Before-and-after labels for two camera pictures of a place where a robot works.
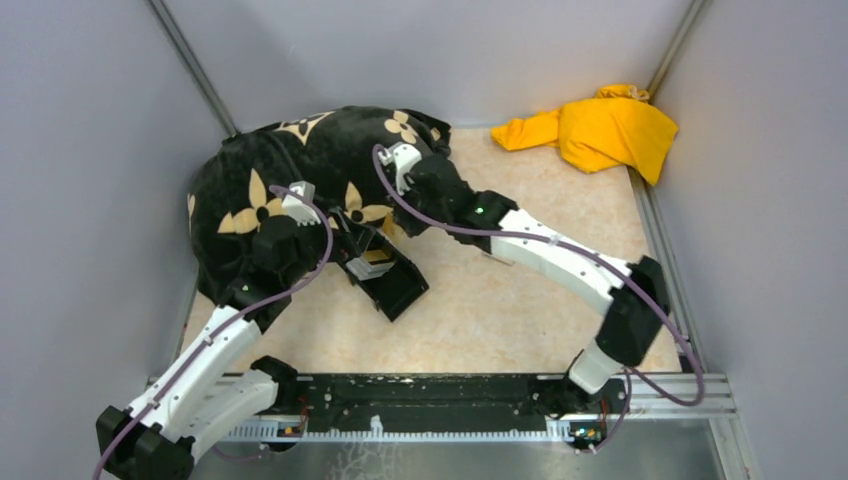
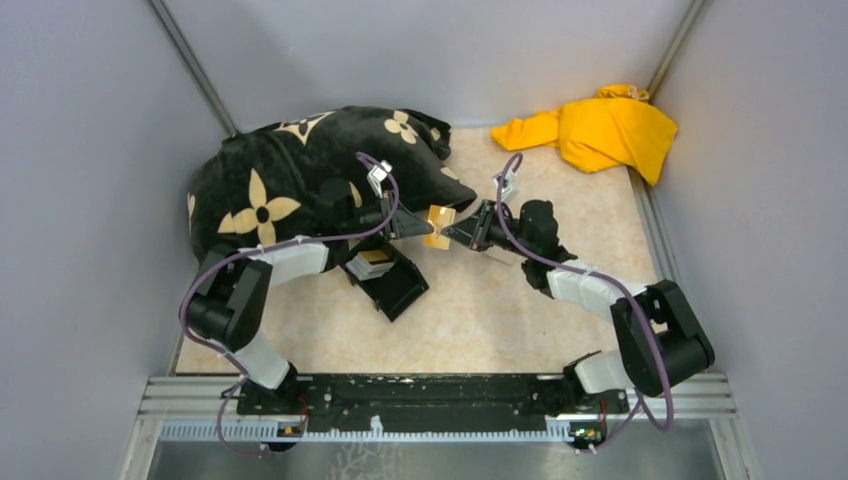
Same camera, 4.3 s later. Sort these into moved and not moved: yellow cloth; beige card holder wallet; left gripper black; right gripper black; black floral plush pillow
Moved: left gripper black; right gripper black
Not moved: black floral plush pillow; beige card holder wallet; yellow cloth
